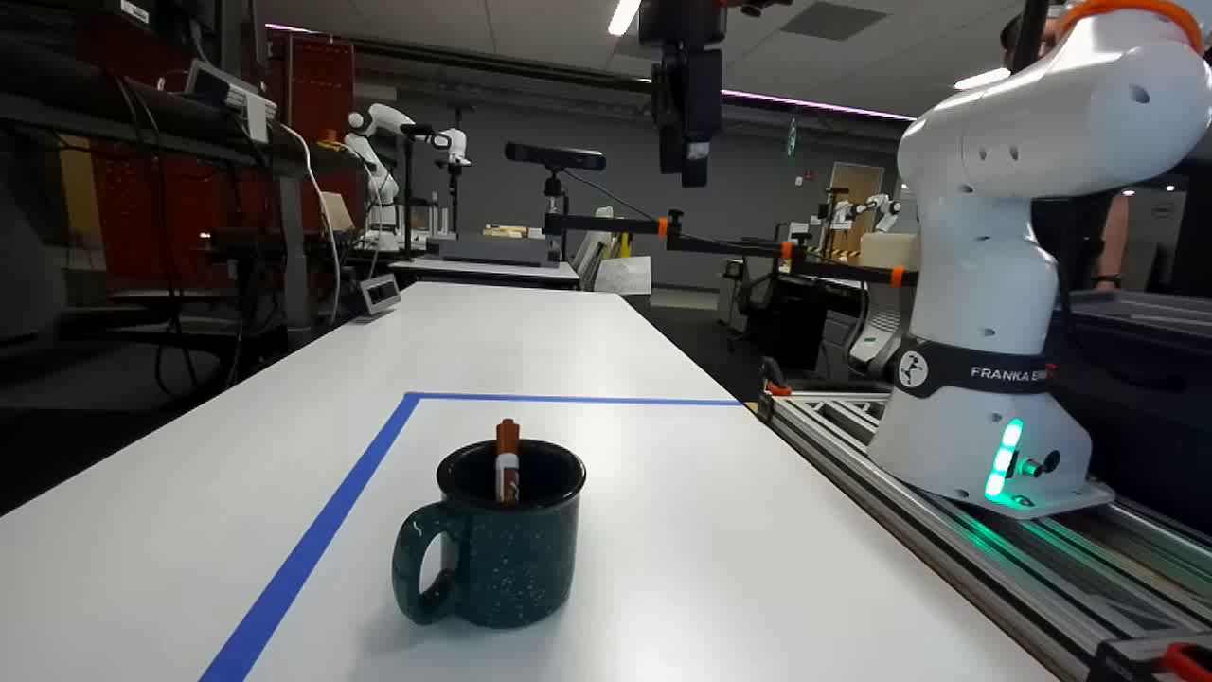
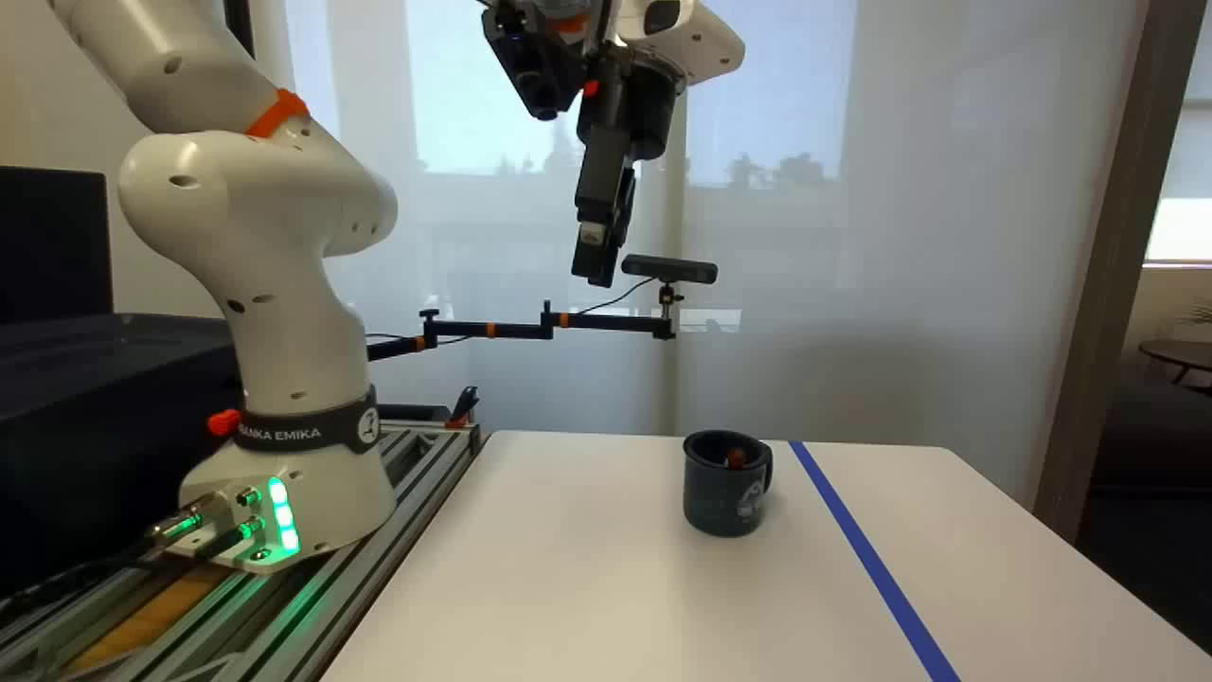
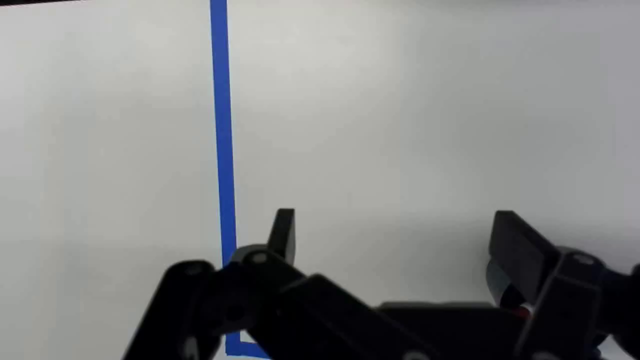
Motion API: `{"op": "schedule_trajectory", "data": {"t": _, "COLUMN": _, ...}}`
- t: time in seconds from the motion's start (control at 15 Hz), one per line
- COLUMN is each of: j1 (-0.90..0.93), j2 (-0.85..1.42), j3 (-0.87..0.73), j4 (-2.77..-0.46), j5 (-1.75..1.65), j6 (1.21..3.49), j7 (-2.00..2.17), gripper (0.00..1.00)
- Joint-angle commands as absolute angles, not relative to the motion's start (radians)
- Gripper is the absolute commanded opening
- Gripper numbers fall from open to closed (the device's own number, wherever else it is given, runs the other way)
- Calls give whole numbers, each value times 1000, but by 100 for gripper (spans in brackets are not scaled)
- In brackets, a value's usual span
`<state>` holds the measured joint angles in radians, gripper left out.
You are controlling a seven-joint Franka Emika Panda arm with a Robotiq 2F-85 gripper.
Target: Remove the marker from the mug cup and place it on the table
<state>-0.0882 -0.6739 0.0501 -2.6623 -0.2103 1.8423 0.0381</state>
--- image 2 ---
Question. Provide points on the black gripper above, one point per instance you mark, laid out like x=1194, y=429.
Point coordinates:
x=622, y=118

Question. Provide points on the orange marker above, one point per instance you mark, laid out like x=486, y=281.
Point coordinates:
x=732, y=456

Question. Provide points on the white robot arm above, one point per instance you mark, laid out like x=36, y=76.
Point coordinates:
x=251, y=194

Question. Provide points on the dark speckled mug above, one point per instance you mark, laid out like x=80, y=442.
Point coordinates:
x=727, y=502

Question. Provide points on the blue tape line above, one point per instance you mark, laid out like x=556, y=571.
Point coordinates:
x=921, y=641

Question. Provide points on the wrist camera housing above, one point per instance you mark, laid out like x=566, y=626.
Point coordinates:
x=545, y=48

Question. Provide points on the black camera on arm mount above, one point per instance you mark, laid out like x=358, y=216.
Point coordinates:
x=665, y=269

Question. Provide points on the aluminium rail base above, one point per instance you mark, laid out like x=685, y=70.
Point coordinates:
x=172, y=624

